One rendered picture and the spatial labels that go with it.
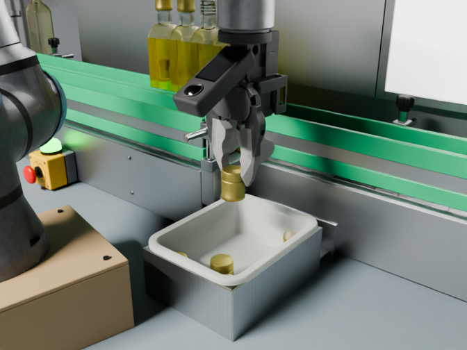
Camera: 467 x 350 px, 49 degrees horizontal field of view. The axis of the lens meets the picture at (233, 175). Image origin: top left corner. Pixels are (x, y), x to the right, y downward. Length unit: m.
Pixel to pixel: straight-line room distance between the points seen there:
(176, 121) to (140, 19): 0.52
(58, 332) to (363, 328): 0.40
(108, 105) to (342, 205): 0.50
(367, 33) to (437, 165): 0.30
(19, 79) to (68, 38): 2.79
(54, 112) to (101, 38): 0.74
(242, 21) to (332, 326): 0.42
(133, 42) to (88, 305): 0.87
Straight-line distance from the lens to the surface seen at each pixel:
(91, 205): 1.09
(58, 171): 1.16
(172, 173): 0.94
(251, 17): 0.66
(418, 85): 0.94
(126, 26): 1.43
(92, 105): 1.10
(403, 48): 0.94
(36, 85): 0.78
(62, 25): 3.53
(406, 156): 0.80
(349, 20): 0.98
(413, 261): 0.83
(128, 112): 1.01
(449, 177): 0.79
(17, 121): 0.72
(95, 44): 1.55
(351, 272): 0.86
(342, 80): 1.00
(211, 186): 0.87
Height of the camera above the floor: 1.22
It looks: 23 degrees down
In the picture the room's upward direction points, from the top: straight up
